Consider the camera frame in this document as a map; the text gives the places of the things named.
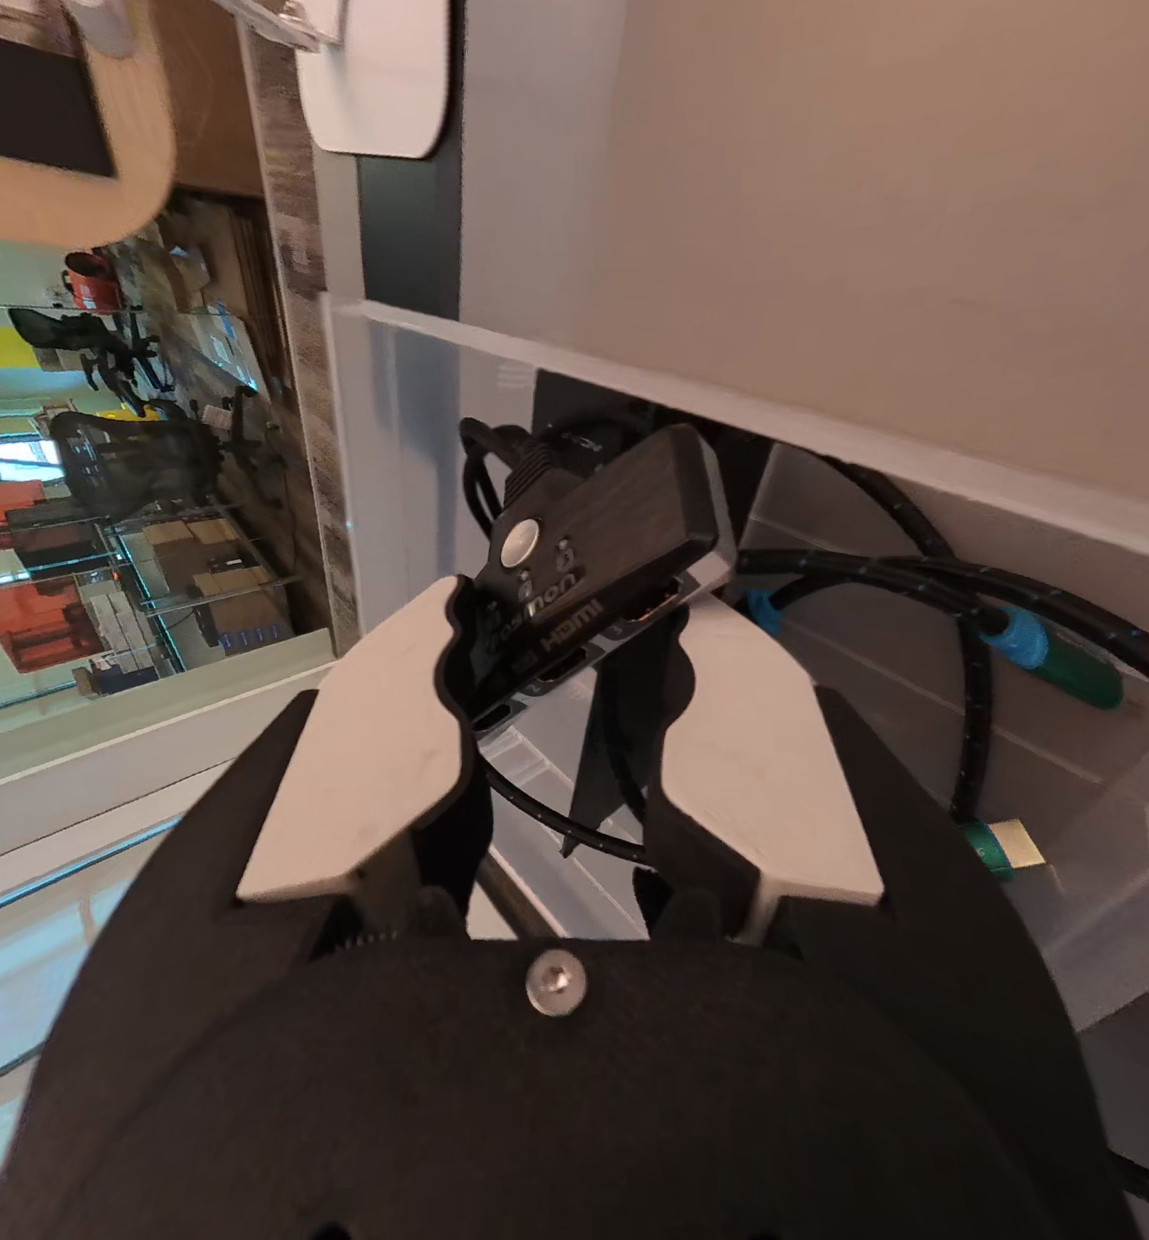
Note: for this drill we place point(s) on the black desk grommet cover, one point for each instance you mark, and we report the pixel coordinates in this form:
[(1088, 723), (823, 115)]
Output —
[(410, 241)]

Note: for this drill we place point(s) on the white tablet stand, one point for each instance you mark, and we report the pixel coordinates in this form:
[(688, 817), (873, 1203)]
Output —
[(381, 87)]

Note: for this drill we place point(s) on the wooden instruction sign board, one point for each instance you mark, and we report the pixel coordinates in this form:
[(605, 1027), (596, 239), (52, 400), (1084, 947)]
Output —
[(138, 146)]

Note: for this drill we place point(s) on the clear plastic bin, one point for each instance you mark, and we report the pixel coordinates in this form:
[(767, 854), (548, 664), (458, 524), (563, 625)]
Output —
[(1097, 871)]

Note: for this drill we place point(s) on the dark metal hdmi switch box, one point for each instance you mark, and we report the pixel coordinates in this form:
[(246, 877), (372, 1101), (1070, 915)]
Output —
[(624, 504)]

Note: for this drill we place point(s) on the red storage crate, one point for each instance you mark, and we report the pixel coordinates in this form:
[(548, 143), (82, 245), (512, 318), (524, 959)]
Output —
[(9, 508), (37, 625)]

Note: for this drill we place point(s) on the black office chair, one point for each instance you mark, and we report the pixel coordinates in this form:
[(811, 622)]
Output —
[(72, 335), (138, 455)]

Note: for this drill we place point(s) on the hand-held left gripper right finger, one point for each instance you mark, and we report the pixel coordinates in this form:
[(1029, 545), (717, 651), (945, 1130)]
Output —
[(768, 774)]

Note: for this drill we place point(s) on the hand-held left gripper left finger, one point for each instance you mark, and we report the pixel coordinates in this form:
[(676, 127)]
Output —
[(361, 774)]

